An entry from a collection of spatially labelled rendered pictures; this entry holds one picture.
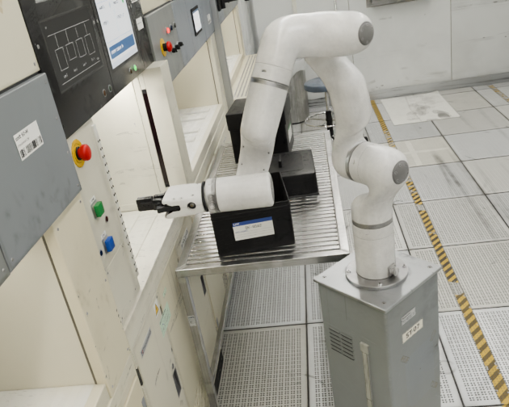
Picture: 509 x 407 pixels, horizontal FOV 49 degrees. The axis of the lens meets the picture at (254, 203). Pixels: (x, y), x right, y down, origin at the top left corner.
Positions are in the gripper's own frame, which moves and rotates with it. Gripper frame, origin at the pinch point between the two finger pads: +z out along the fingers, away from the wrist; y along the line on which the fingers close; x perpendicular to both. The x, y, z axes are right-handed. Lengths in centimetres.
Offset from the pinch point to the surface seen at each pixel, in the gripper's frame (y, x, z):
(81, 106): 8.2, 24.2, 12.4
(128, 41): 57, 31, 12
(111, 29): 44, 37, 12
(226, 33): 365, -13, 24
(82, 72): 14.4, 31.2, 12.4
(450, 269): 139, -120, -105
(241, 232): 47, -36, -14
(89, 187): 0.3, 5.9, 13.0
